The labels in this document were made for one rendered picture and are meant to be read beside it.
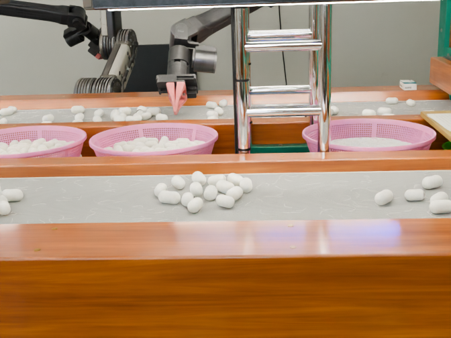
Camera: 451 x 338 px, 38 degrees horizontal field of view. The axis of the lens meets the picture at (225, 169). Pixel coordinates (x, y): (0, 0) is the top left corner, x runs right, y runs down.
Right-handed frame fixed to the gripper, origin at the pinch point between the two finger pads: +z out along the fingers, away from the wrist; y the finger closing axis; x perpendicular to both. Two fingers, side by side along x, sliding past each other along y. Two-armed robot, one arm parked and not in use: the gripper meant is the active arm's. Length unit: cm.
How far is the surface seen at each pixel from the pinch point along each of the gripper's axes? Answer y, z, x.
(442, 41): 73, -31, 11
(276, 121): 24.6, 11.1, -9.6
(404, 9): 102, -169, 132
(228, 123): 13.8, 11.5, -9.7
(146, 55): -40, -146, 139
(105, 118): -19.2, -2.9, 6.3
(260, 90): 21.0, 8.4, -17.3
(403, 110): 58, -3, 6
